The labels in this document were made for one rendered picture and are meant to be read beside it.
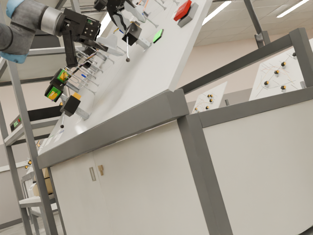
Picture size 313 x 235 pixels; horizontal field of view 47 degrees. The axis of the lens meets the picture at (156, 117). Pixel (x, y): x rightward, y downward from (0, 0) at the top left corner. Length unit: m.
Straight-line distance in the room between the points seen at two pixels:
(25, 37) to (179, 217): 0.68
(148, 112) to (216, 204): 0.28
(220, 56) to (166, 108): 10.33
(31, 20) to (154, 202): 0.64
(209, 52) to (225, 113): 10.05
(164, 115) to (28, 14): 0.53
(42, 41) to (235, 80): 9.33
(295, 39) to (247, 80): 10.17
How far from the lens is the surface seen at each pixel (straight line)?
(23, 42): 1.15
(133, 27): 1.21
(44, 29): 1.15
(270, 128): 1.06
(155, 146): 0.99
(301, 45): 1.31
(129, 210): 1.22
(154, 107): 0.88
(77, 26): 1.14
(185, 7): 1.03
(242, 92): 11.24
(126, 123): 1.01
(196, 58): 10.68
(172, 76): 0.87
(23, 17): 1.16
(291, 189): 1.09
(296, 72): 5.47
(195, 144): 0.86
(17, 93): 2.01
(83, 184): 1.52
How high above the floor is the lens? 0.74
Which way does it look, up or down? 5 degrees up
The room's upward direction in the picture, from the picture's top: 16 degrees counter-clockwise
